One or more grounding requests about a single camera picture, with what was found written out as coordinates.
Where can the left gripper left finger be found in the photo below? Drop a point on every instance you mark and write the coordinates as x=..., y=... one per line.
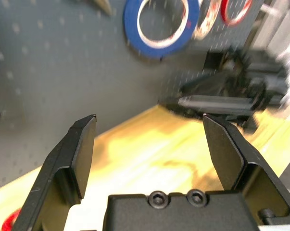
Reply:
x=63, y=156

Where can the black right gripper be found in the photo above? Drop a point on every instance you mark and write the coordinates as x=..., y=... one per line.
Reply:
x=255, y=101

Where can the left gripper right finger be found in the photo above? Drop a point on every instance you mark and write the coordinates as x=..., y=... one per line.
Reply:
x=231, y=149

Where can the blue tape roll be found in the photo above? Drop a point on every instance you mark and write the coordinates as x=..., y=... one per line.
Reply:
x=132, y=36

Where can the orange black needle-nose pliers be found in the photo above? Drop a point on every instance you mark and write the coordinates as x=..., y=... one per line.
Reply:
x=104, y=6

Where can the dark grey pegboard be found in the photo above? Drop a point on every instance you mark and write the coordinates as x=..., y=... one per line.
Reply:
x=51, y=72

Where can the white tape roll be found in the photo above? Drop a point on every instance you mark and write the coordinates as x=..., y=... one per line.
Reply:
x=205, y=26

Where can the red tape roll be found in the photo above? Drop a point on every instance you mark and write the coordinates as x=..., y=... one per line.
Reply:
x=227, y=16

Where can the white pegboard frame post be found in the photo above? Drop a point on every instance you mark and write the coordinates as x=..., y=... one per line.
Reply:
x=272, y=21

